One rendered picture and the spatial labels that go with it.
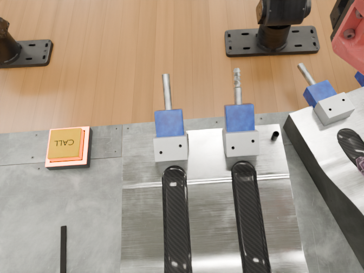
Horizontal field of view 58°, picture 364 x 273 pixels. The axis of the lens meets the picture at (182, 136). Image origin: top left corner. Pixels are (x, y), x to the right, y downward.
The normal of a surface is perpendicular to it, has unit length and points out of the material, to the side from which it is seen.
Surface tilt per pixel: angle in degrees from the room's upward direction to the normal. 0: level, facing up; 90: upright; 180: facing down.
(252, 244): 2
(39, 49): 0
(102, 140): 0
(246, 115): 35
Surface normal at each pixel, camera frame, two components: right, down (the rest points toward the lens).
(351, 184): -0.22, -0.77
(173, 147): -0.04, 0.14
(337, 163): -0.15, -0.59
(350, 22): 0.00, 0.92
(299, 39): -0.07, -0.42
